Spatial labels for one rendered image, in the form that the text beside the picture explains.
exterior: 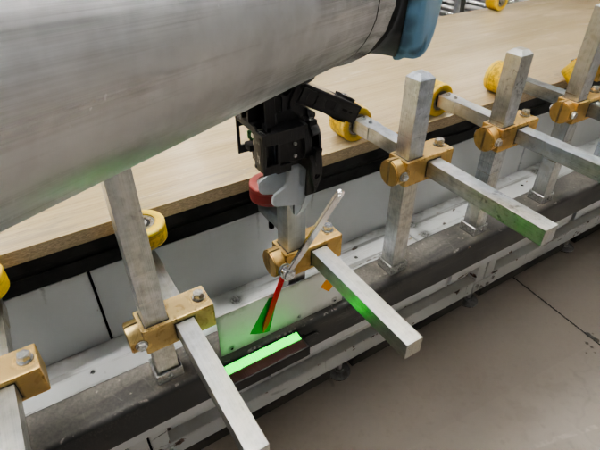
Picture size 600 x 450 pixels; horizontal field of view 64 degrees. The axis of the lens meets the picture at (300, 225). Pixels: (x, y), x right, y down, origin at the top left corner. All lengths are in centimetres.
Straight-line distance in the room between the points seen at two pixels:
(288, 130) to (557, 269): 191
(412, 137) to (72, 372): 76
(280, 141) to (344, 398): 122
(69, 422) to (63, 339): 22
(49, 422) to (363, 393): 106
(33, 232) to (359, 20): 74
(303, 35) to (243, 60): 4
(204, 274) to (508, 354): 122
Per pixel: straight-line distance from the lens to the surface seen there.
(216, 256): 103
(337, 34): 24
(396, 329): 71
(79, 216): 92
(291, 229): 78
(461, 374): 180
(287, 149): 58
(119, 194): 62
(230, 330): 84
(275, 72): 20
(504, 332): 198
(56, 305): 99
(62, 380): 104
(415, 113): 84
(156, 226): 84
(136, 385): 88
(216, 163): 101
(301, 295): 88
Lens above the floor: 139
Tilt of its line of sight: 37 degrees down
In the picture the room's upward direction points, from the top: straight up
